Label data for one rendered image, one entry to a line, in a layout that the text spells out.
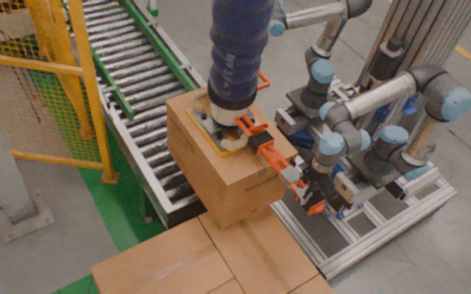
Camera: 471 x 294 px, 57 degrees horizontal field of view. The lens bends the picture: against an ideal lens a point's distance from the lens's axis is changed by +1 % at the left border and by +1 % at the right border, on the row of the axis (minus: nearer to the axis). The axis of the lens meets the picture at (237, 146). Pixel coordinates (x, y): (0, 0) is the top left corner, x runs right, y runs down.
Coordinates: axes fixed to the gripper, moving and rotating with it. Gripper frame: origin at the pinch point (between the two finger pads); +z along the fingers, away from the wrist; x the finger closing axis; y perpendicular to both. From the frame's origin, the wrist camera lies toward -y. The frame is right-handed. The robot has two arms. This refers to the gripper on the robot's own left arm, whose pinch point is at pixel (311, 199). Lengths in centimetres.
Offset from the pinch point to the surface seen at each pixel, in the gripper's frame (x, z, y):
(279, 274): 2, 66, -2
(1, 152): 97, 51, 127
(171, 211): 34, 60, 55
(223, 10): 12, -55, 58
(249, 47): 4, -42, 49
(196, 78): -32, 60, 142
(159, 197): 35, 61, 66
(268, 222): -11, 66, 25
